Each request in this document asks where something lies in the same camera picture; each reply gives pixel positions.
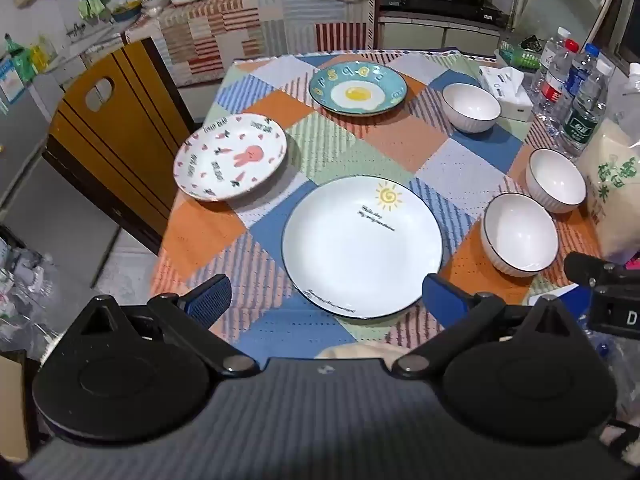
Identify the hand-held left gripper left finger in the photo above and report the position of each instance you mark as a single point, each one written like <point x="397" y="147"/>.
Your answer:
<point x="210" y="300"/>

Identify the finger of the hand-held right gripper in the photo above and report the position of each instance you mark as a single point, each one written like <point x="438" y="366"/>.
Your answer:
<point x="592" y="271"/>
<point x="567" y="294"/>

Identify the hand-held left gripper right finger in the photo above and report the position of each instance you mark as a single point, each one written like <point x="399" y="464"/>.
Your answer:
<point x="442" y="302"/>

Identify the white ribbed bowl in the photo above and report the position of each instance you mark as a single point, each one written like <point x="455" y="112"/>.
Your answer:
<point x="470" y="105"/>
<point x="555" y="177"/>
<point x="520" y="235"/>

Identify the white sun print plate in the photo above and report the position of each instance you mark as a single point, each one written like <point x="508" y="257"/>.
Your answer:
<point x="350" y="250"/>

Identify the blue fried egg plate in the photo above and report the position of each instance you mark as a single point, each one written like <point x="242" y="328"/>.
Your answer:
<point x="350" y="94"/>

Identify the clear plastic rice bag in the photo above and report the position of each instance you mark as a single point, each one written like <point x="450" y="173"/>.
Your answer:
<point x="615" y="180"/>

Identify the green label water bottle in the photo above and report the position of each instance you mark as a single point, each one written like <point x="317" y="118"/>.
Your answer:
<point x="582" y="120"/>

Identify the checked patchwork tablecloth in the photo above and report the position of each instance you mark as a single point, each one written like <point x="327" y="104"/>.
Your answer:
<point x="400" y="150"/>

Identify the clear plastic bags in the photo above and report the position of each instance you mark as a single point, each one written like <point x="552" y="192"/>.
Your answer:
<point x="25" y="290"/>

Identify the red label water bottle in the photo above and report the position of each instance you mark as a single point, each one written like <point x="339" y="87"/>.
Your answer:
<point x="550" y="87"/>

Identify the brown wooden chair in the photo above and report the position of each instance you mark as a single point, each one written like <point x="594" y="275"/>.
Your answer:
<point x="115" y="135"/>

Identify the blue label water bottle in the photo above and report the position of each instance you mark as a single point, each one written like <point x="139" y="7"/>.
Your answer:
<point x="577" y="77"/>

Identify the white tissue box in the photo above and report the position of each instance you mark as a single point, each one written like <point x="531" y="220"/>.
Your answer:
<point x="507" y="92"/>

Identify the cardboard box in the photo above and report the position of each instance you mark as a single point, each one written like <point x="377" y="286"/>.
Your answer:
<point x="11" y="410"/>

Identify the white cap clear bottle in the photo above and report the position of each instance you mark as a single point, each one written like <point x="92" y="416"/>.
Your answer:
<point x="549" y="47"/>

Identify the green plastic basket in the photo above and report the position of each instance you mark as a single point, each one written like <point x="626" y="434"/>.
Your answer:
<point x="520" y="55"/>

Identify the blue bowl with yellow food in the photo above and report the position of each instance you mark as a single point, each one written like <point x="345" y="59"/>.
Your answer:
<point x="126" y="12"/>

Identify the black gas stove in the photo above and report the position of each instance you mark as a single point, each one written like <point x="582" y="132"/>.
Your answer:
<point x="435" y="2"/>

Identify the green detergent bottle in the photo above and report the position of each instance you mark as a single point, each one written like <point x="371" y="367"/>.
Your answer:
<point x="17" y="60"/>

